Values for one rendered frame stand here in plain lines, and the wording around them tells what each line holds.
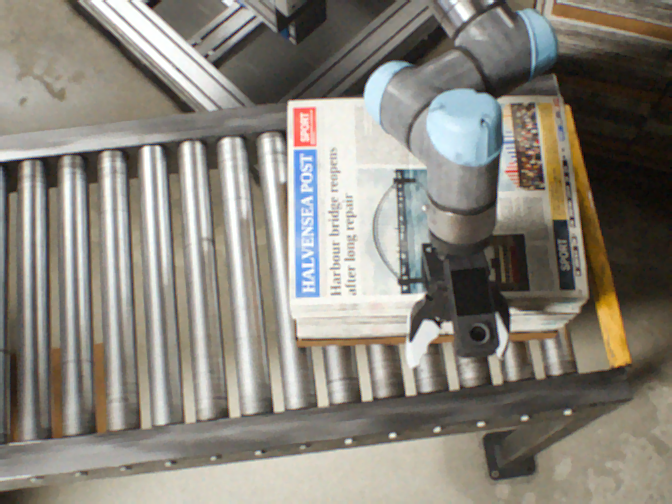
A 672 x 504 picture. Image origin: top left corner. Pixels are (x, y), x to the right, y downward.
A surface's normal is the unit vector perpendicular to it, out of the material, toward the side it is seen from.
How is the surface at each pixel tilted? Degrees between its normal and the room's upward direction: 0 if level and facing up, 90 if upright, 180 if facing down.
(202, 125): 0
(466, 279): 0
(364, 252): 1
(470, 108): 30
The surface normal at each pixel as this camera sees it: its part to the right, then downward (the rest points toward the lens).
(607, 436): 0.01, -0.35
